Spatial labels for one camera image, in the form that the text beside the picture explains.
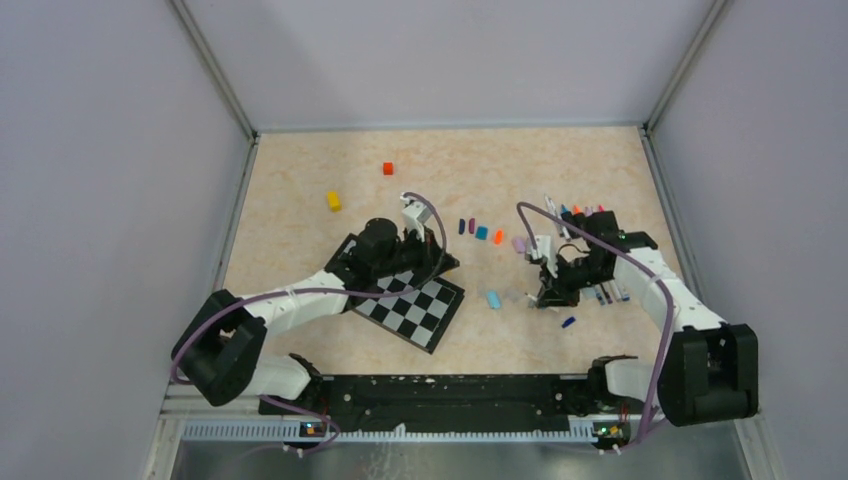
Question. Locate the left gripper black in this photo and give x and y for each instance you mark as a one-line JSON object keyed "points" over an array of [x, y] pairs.
{"points": [[431, 258]]}

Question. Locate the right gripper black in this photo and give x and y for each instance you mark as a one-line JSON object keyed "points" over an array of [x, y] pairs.
{"points": [[554, 290]]}

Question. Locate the thin dark pen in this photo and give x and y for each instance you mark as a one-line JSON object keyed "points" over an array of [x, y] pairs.
{"points": [[604, 293]]}

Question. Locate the light blue highlighter cap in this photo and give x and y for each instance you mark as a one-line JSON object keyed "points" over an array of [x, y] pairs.
{"points": [[493, 300]]}

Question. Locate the black white chessboard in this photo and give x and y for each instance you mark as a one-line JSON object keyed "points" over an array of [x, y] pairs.
{"points": [[421, 317]]}

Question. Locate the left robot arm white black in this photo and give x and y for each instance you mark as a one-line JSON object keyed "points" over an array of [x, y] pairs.
{"points": [[392, 278]]}

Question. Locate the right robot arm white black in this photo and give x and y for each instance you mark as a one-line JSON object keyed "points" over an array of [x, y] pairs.
{"points": [[709, 367]]}

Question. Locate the yellow block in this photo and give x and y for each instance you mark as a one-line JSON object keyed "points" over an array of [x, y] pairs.
{"points": [[333, 201]]}

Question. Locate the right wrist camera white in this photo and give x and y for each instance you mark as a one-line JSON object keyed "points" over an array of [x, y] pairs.
{"points": [[540, 251]]}

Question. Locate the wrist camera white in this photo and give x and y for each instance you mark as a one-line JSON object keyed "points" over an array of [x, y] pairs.
{"points": [[540, 251], [415, 213]]}

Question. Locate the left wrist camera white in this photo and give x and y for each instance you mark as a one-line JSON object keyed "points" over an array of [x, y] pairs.
{"points": [[415, 213]]}

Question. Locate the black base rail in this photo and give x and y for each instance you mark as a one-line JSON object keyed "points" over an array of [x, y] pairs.
{"points": [[499, 403]]}

